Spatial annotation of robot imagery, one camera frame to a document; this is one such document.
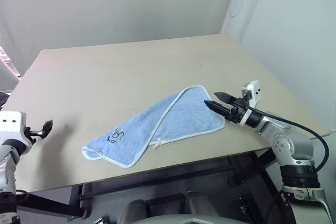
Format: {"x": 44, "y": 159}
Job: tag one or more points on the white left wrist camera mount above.
{"x": 11, "y": 124}

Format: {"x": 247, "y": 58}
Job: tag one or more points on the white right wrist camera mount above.
{"x": 253, "y": 93}

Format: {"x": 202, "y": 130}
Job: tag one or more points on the blue cloth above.
{"x": 183, "y": 113}

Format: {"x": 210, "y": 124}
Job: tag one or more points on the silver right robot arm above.
{"x": 288, "y": 140}

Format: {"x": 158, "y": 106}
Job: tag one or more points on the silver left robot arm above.
{"x": 5, "y": 171}

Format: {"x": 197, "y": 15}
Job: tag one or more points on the white slatted window blind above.
{"x": 9, "y": 64}

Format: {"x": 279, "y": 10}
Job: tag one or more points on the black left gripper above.
{"x": 34, "y": 132}

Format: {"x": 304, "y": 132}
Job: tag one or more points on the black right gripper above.
{"x": 236, "y": 111}

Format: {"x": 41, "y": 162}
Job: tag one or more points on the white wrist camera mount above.
{"x": 253, "y": 93}
{"x": 11, "y": 124}

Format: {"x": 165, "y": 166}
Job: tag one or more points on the clear table corner guard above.
{"x": 332, "y": 130}

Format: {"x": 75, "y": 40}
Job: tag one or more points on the black metal table frame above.
{"x": 157, "y": 179}

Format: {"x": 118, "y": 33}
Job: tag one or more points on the black object beside table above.
{"x": 4, "y": 98}

